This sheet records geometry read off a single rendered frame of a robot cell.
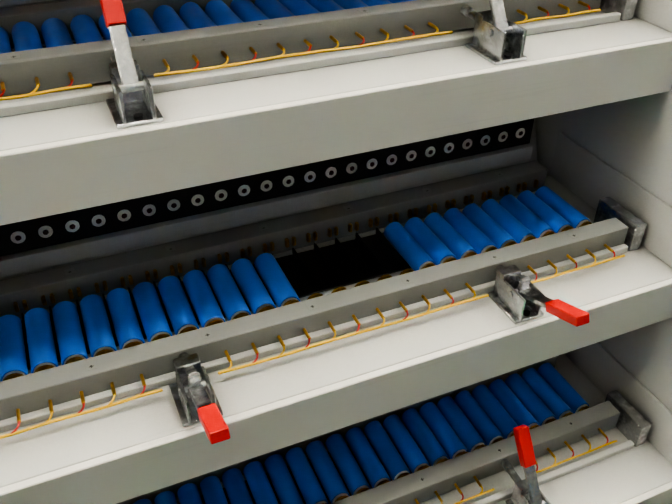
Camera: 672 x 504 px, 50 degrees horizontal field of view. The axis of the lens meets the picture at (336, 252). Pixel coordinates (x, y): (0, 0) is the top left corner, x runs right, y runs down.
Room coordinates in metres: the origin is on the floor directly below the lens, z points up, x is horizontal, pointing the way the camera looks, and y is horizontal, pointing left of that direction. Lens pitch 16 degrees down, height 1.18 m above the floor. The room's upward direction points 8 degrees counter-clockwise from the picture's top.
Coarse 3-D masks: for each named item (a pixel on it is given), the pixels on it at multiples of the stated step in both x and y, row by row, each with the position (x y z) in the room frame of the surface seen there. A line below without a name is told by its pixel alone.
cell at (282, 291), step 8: (264, 256) 0.59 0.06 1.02; (272, 256) 0.59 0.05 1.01; (256, 264) 0.59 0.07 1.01; (264, 264) 0.58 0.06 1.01; (272, 264) 0.58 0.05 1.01; (264, 272) 0.57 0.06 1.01; (272, 272) 0.57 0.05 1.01; (280, 272) 0.57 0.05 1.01; (264, 280) 0.57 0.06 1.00; (272, 280) 0.56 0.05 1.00; (280, 280) 0.56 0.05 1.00; (272, 288) 0.56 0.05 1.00; (280, 288) 0.55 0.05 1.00; (288, 288) 0.55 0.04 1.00; (272, 296) 0.55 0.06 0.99; (280, 296) 0.54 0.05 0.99; (288, 296) 0.54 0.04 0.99; (296, 296) 0.54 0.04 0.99; (280, 304) 0.54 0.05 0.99
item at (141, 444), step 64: (320, 192) 0.65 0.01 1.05; (576, 192) 0.71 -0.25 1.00; (640, 192) 0.63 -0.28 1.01; (64, 256) 0.57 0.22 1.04; (640, 256) 0.62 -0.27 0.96; (448, 320) 0.54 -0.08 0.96; (640, 320) 0.58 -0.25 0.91; (256, 384) 0.48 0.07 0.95; (320, 384) 0.48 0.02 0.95; (384, 384) 0.49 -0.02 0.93; (448, 384) 0.52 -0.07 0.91; (0, 448) 0.43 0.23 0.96; (64, 448) 0.43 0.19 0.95; (128, 448) 0.43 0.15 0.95; (192, 448) 0.44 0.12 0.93; (256, 448) 0.46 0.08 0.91
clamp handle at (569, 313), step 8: (520, 280) 0.54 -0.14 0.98; (528, 280) 0.54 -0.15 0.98; (520, 288) 0.54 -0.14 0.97; (528, 296) 0.53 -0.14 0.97; (536, 296) 0.53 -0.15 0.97; (544, 296) 0.52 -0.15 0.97; (544, 304) 0.51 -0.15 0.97; (552, 304) 0.50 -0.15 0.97; (560, 304) 0.50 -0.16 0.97; (568, 304) 0.50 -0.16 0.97; (552, 312) 0.50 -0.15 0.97; (560, 312) 0.49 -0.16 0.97; (568, 312) 0.48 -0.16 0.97; (576, 312) 0.48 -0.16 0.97; (584, 312) 0.48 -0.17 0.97; (568, 320) 0.48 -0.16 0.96; (576, 320) 0.48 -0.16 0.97; (584, 320) 0.48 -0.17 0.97
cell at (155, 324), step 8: (136, 288) 0.55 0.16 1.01; (144, 288) 0.55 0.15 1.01; (152, 288) 0.55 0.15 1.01; (136, 296) 0.55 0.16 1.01; (144, 296) 0.54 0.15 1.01; (152, 296) 0.54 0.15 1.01; (136, 304) 0.54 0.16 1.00; (144, 304) 0.53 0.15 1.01; (152, 304) 0.53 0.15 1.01; (160, 304) 0.54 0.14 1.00; (144, 312) 0.53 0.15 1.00; (152, 312) 0.52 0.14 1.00; (160, 312) 0.53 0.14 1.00; (144, 320) 0.52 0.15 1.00; (152, 320) 0.52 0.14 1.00; (160, 320) 0.52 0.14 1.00; (144, 328) 0.52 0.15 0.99; (152, 328) 0.51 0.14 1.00; (160, 328) 0.51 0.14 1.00; (168, 328) 0.51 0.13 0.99; (152, 336) 0.50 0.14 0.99
